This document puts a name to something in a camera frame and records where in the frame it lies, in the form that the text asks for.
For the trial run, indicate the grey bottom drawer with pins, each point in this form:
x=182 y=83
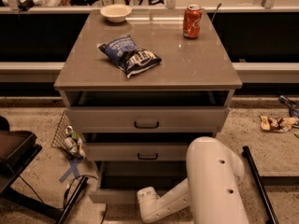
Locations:
x=119 y=181

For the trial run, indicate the grey drawer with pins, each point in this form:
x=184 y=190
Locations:
x=119 y=181
x=135 y=151
x=147 y=119

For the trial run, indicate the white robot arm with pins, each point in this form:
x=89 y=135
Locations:
x=210 y=188

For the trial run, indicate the grey drawer cabinet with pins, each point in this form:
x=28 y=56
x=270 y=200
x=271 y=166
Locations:
x=193 y=72

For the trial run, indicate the grey middle drawer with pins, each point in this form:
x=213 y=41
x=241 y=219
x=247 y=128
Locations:
x=135 y=151

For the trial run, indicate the grey top drawer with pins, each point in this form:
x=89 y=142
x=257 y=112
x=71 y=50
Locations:
x=147 y=119

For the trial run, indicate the blue kettle chips bag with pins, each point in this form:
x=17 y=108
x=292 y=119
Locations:
x=126 y=55

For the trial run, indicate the white green bottle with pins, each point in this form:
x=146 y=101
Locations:
x=73 y=143

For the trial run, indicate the orange soda can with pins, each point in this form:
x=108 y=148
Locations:
x=191 y=22

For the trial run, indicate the white bowl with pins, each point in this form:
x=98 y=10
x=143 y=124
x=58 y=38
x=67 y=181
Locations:
x=116 y=13

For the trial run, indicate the black bar left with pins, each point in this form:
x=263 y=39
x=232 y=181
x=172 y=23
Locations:
x=70 y=202

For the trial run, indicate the black floor bar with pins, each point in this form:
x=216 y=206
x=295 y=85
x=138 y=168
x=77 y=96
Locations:
x=272 y=218

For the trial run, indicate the brown snack wrapper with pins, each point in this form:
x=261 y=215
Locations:
x=277 y=125

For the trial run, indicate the black stand base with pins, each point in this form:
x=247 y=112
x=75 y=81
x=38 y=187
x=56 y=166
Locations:
x=17 y=150

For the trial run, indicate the blue snack packet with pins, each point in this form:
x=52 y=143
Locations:
x=294 y=113

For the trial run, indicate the wire mesh basket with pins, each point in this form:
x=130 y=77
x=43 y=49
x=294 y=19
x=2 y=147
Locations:
x=60 y=132

